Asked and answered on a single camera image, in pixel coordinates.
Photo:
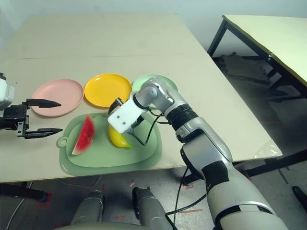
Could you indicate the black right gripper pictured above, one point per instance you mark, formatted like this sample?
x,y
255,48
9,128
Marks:
x,y
139,121

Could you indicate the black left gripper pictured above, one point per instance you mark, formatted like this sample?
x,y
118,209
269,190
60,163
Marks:
x,y
14,112

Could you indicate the yellow toy banana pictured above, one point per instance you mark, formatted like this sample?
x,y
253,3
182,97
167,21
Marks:
x,y
117,140

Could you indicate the toy watermelon slice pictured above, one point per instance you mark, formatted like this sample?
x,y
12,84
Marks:
x,y
85,136

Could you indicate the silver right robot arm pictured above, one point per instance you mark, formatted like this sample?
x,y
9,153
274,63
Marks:
x,y
204,143

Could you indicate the yellow plastic plate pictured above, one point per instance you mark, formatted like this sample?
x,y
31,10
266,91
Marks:
x,y
105,91

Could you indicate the pink plastic plate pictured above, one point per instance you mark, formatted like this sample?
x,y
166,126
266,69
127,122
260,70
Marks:
x,y
60,93

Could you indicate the mint green plastic plate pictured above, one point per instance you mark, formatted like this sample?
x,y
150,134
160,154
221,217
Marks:
x,y
139,82

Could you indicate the green silicone cutting board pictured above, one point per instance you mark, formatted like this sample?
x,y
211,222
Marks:
x,y
108,158

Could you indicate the red floor tape corner mark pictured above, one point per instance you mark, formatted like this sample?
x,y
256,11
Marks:
x,y
49,198
188,186

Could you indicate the grey left robot leg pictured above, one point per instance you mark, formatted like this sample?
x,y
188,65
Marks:
x,y
88,208

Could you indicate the grey robot leg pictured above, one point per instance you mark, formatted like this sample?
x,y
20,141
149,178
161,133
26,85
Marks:
x,y
153,210
88,208

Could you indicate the grey right robot leg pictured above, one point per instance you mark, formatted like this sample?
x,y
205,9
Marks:
x,y
153,210

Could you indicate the grey robot torso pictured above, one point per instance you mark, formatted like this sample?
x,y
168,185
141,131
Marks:
x,y
96,226

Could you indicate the red floor tape strip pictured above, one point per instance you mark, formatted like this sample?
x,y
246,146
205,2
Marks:
x,y
190,211

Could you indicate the clear plastic film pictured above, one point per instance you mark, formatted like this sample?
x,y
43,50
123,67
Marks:
x,y
268,151

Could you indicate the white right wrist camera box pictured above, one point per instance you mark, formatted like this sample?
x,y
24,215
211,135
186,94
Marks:
x,y
124,115

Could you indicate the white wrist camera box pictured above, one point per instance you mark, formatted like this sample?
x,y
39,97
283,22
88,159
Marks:
x,y
124,115
6,95

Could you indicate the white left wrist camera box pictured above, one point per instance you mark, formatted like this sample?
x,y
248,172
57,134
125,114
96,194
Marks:
x,y
6,95

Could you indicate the beige side table black frame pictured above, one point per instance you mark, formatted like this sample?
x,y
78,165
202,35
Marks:
x,y
275,36

